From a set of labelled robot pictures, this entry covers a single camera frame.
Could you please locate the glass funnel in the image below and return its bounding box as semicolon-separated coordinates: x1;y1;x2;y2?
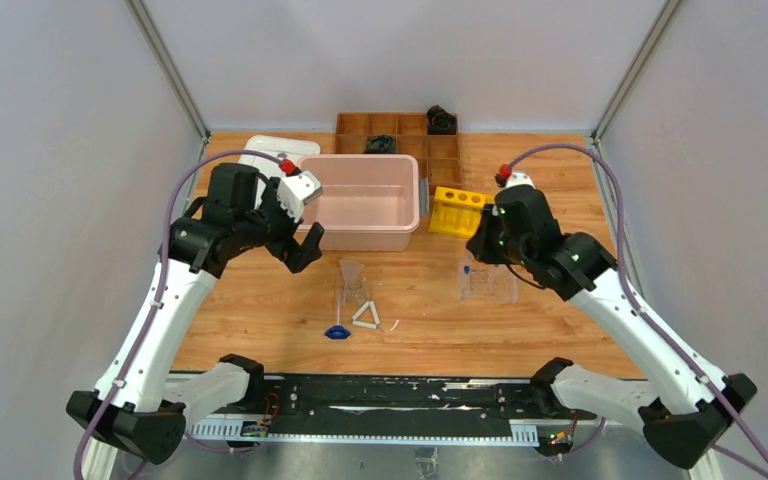
338;259;365;290

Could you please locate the small glass beaker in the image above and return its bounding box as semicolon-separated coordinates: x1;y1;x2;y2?
345;277;368;308

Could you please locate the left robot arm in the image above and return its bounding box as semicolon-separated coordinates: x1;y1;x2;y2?
66;160;324;465

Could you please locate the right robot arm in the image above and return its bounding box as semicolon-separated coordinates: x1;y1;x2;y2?
467;184;757;470

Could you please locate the yellow test tube rack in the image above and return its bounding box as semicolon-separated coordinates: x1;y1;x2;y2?
428;186;493;239

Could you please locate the white plastic lid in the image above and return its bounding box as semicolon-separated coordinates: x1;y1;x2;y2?
238;135;321;178

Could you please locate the blue round cap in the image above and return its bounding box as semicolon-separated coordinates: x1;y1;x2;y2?
324;325;351;340

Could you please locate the pink plastic bin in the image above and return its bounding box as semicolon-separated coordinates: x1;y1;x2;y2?
298;154;420;252

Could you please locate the white clay triangle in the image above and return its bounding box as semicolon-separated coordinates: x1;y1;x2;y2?
351;300;381;330

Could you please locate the wooden compartment tray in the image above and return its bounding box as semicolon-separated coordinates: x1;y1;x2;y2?
335;112;464;189

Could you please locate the black object behind tray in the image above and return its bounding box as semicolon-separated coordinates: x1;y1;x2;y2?
426;105;458;135

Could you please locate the black object in tray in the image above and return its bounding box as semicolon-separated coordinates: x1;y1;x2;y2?
364;135;398;155

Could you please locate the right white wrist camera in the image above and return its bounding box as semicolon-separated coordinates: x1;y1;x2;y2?
494;164;536;190

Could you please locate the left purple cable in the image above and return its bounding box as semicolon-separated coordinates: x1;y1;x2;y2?
72;149;296;480

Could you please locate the purple cable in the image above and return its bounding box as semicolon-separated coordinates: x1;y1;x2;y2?
72;149;296;480
495;142;768;480

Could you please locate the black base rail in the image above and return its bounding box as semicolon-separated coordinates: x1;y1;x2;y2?
201;372;599;441

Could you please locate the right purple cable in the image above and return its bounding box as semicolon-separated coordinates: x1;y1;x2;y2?
495;142;768;480

